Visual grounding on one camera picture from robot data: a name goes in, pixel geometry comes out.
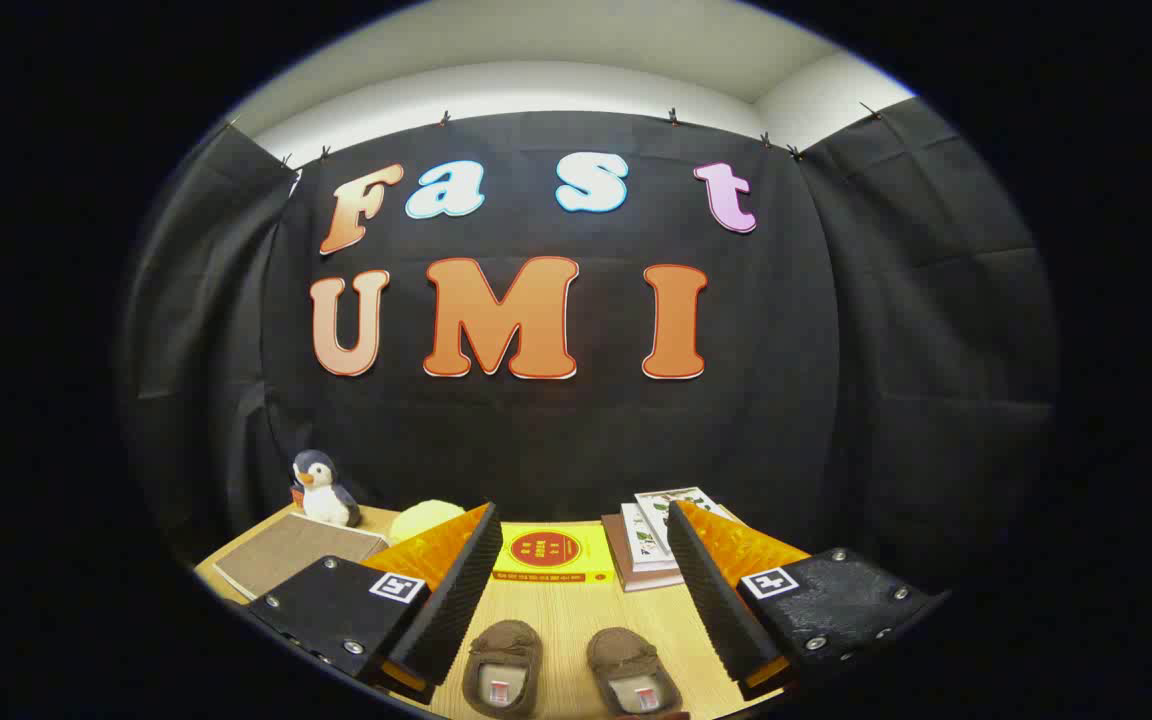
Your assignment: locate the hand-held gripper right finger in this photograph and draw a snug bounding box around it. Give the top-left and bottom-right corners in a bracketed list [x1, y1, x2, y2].
[666, 500, 952, 701]

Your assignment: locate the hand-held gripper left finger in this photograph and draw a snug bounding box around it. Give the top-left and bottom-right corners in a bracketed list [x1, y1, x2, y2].
[246, 502, 504, 706]

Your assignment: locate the brown fuzzy shoe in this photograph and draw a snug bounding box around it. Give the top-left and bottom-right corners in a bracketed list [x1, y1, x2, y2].
[461, 620, 544, 719]
[586, 627, 684, 717]

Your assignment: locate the beige fabric storage box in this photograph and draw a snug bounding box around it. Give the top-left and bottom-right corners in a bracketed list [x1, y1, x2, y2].
[213, 512, 390, 601]

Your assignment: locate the round yellow plush toy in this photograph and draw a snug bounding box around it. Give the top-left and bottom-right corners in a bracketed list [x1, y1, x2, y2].
[391, 500, 467, 546]

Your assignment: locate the yellow book with red circle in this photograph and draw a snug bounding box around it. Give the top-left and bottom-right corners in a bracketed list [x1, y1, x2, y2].
[492, 522, 614, 584]

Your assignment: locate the white illustrated book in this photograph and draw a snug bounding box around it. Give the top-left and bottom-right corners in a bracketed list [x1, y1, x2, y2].
[634, 487, 742, 556]

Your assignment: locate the penguin plush toy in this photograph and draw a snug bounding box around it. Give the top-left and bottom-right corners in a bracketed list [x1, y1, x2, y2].
[291, 450, 362, 528]

